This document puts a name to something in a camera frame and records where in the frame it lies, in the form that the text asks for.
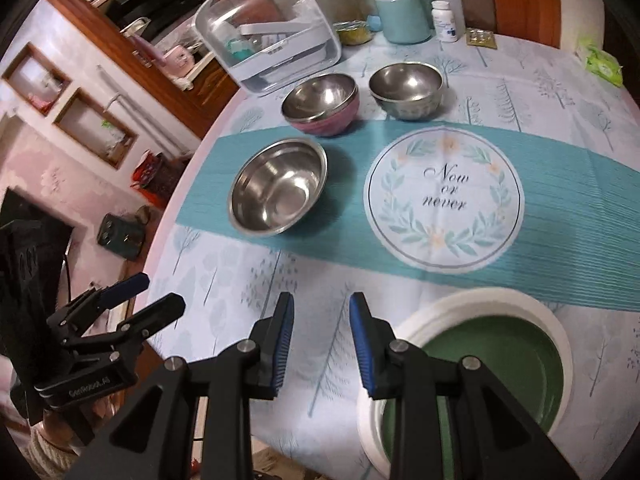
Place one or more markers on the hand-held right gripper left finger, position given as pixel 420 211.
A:
pixel 282 340

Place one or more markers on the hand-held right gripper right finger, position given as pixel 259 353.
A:
pixel 361 345

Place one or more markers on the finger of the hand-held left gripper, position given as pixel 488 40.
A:
pixel 155 315
pixel 125 290

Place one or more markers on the large white plate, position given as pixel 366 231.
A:
pixel 480 294

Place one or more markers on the green plate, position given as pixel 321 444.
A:
pixel 500 340

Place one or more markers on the large steel bowl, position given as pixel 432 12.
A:
pixel 277 195

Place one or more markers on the pink steel bowl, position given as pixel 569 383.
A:
pixel 322 102

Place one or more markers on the grey patterned steel bowl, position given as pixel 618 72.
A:
pixel 406 87

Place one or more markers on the person's left forearm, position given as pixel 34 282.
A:
pixel 45 455

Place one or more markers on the dark green box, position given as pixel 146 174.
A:
pixel 120 237

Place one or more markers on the red basket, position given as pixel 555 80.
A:
pixel 150 170

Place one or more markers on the pink rice cooker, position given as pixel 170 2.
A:
pixel 177 57

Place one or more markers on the teal striped table runner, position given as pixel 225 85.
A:
pixel 565 200

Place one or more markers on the glass jar yellow contents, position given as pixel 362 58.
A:
pixel 355 32

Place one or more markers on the small blue cup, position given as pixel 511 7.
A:
pixel 372 22

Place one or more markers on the blister pack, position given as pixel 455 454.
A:
pixel 482 38

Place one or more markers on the light blue canister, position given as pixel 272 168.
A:
pixel 402 15

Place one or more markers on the white pill bottle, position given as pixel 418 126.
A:
pixel 445 22

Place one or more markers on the green tissue pack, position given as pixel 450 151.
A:
pixel 602 62

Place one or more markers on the wooden glass sliding door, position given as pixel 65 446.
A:
pixel 520 5

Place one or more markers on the wooden framed wall niche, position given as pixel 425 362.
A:
pixel 95 127
pixel 35 80

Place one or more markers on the white metal rail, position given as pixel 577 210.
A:
pixel 127 110

